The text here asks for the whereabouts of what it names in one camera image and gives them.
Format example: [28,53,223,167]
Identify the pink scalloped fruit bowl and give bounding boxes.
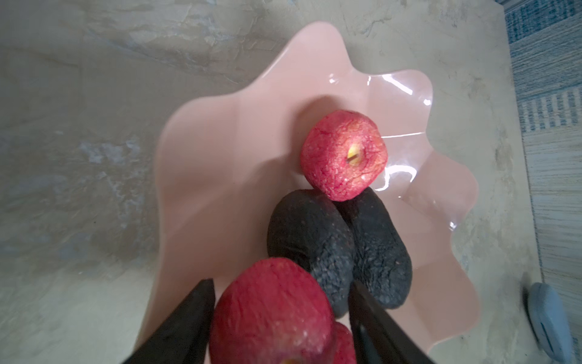
[137,22,480,352]

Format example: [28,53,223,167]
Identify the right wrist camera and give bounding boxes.
[527,282,574,363]

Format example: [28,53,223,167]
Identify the red apple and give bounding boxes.
[209,258,336,363]
[300,110,388,202]
[333,322,357,364]

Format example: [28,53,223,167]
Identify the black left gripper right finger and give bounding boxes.
[348,281,433,364]

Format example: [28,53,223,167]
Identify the red apple front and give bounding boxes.
[209,258,336,363]

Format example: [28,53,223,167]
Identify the dark avocado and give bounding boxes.
[267,190,355,318]
[334,188,413,309]

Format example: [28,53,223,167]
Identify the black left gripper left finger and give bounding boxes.
[124,279,215,364]

